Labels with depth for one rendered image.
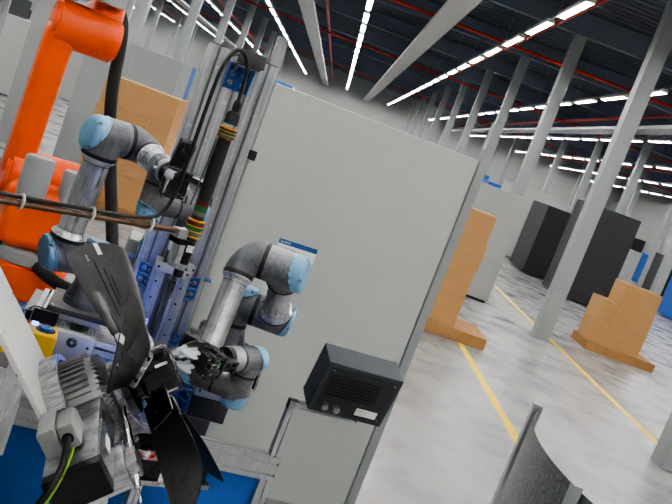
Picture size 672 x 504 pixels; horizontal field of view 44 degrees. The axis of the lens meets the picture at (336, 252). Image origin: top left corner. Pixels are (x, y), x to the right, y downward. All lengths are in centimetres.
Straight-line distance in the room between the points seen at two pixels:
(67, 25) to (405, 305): 310
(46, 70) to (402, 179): 293
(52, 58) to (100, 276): 411
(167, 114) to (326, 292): 625
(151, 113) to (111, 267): 806
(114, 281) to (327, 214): 206
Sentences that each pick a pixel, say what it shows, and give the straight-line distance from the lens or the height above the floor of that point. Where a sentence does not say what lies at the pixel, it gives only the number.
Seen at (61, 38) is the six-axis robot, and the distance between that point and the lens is 604.
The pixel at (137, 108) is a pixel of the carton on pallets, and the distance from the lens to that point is 1017.
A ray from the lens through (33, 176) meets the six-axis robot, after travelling 588.
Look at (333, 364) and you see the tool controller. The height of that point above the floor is 122.
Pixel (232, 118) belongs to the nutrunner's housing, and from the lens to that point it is 201.
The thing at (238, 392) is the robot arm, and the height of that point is 108.
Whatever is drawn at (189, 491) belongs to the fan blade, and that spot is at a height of 105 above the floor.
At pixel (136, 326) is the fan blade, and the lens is 181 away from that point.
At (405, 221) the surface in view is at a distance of 411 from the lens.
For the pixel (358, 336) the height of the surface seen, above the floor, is 96.
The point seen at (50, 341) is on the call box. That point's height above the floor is 106.
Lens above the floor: 189
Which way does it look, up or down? 8 degrees down
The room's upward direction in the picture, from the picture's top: 21 degrees clockwise
